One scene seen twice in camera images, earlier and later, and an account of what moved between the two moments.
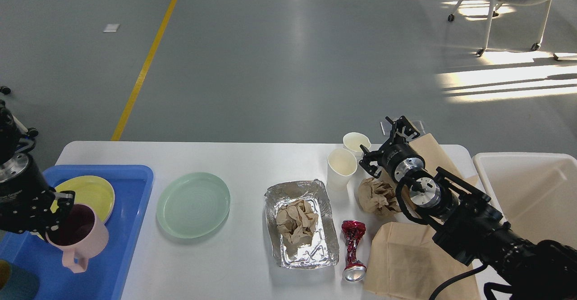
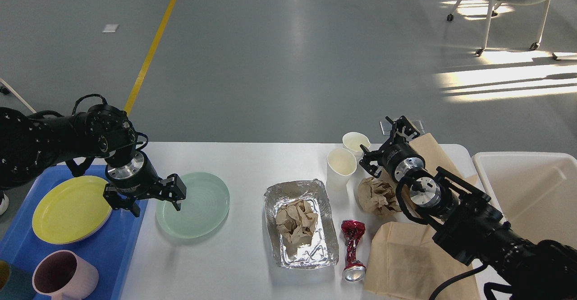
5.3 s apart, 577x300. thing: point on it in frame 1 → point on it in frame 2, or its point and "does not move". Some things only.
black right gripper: (397, 159) does not move
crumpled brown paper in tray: (296, 220) does not move
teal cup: (16, 283) does not move
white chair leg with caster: (5, 90) → (25, 101)
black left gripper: (27, 204) → (138, 177)
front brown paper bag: (405, 261) does not move
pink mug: (79, 235) → (62, 276)
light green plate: (194, 205) does not move
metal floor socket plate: (387, 127) does not move
